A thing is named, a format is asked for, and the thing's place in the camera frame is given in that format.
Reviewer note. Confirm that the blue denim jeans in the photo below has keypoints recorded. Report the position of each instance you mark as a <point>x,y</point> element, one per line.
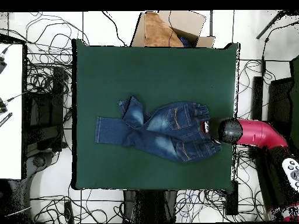
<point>151,133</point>

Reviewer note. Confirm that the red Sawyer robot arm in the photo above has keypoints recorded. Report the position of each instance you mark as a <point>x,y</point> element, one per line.
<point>257,133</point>

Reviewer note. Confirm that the dark blue fabric item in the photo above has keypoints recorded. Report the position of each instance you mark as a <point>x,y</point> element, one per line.
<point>184,42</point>

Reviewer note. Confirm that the dark green table cloth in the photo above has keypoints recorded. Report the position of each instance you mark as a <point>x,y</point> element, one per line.
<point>151,70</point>

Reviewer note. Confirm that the black office chair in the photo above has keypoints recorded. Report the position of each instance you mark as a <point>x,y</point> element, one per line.
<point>46,112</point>
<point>278,100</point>

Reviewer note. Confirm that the green covered side table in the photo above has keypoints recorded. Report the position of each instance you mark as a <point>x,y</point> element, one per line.
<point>294,93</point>

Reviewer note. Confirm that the brown cloth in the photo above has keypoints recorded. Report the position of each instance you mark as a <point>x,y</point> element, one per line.
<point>156,32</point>

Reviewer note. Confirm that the cardboard box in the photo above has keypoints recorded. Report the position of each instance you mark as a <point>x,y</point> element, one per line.
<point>186,22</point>

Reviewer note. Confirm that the black slanted rod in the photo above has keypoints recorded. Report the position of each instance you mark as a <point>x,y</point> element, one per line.
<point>268,25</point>

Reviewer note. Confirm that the black power strip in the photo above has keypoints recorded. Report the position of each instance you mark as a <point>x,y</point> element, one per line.
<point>69,212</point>

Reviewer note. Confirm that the white table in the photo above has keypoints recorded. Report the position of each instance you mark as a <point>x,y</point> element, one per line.
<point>11,144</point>

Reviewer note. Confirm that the black label strip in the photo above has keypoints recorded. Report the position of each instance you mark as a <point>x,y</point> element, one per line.
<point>5,119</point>

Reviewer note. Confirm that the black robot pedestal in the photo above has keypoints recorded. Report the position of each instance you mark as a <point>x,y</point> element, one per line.
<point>149,205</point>

